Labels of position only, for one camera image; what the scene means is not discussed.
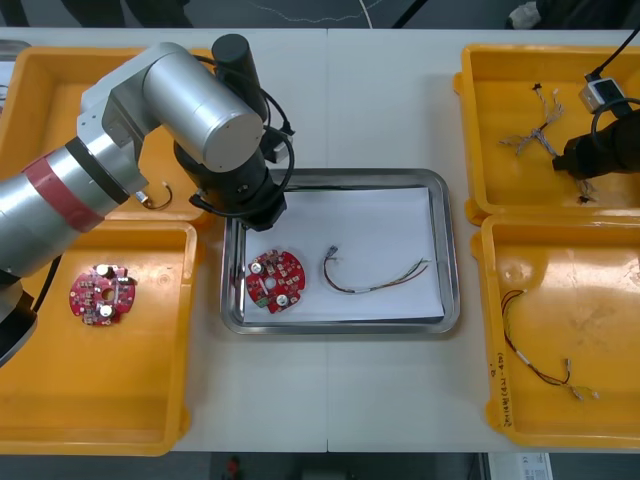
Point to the round red circuit board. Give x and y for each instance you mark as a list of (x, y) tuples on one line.
[(95, 300), (272, 282)]

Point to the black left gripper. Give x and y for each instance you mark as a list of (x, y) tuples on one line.
[(262, 202)]

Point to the yellow-orange plastic bin with handwriting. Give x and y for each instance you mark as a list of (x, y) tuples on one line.
[(565, 320)]

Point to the small metal solenoid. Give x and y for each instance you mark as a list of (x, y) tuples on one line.
[(142, 196)]

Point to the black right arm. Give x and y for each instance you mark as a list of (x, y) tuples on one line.
[(627, 135)]

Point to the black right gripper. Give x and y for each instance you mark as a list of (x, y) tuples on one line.
[(590, 150)]

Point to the steel tray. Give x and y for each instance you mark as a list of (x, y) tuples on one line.
[(12, 46), (450, 250)]

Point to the white sheet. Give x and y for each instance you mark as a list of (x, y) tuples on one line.
[(380, 225)]

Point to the white printed box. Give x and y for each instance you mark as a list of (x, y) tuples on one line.
[(535, 465)]

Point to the silver-grey and black left arm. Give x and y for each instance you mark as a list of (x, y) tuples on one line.
[(200, 115)]

